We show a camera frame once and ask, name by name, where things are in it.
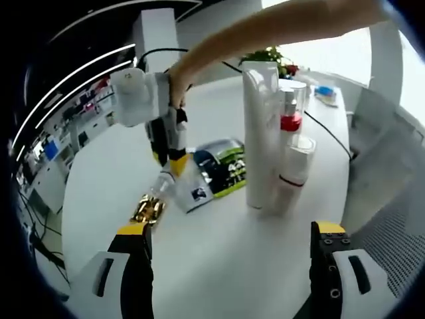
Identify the large white skincare tube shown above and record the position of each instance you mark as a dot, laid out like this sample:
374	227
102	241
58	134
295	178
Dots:
259	133

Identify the grey mesh office chair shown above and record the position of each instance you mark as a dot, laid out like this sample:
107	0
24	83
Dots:
391	199

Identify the person's right hand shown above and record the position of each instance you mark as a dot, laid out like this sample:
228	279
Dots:
178	89

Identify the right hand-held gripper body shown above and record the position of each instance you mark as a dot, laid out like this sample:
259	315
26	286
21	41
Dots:
136	96

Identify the blue packet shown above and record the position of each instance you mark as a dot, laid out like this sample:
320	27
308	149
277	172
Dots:
325	94

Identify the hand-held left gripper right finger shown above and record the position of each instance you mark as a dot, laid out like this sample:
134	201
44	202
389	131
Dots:
345	282

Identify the green black skincare sachet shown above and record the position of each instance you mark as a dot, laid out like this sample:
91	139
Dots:
229	166

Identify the green potted plant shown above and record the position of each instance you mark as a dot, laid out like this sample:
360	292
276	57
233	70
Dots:
269	54

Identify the gold foil skincare sachet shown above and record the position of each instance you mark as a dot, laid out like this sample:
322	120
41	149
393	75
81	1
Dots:
147	209

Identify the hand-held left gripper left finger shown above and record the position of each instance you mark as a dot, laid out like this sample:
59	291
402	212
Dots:
103	282

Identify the blue storage box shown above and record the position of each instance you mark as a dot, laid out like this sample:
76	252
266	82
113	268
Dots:
52	150

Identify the white skincare bottle red band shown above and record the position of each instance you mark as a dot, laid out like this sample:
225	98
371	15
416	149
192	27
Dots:
295	166

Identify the clear plastic skincare packet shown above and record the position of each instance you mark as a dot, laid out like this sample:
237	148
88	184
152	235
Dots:
196	194

